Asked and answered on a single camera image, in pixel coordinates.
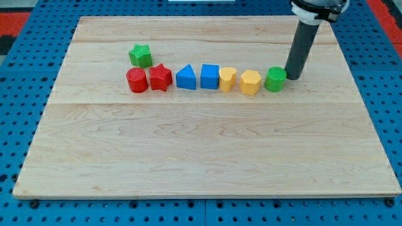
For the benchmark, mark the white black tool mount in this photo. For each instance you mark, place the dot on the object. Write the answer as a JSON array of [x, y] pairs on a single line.
[[313, 12]]

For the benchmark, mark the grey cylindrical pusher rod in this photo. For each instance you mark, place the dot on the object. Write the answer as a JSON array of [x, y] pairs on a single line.
[[300, 49]]

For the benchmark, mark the red star block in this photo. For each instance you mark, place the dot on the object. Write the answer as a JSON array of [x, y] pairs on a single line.
[[160, 77]]

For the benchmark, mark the green star block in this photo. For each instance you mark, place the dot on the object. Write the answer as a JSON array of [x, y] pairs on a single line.
[[140, 56]]

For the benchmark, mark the green cylinder block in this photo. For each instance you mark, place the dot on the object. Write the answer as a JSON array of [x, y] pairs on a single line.
[[275, 79]]

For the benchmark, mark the yellow hexagon block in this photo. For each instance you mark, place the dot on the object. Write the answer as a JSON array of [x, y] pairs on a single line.
[[250, 82]]

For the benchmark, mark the yellow heart block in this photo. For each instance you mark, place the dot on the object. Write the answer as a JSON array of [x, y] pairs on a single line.
[[227, 78]]

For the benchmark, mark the blue cube block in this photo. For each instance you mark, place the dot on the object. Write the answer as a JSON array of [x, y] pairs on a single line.
[[209, 77]]

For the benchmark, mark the blue triangle block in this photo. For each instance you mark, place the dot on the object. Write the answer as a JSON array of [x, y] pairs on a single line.
[[185, 78]]

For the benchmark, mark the red cylinder block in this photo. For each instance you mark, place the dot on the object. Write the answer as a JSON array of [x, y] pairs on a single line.
[[137, 80]]

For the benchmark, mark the light wooden board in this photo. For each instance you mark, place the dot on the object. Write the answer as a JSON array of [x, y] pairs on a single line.
[[97, 140]]

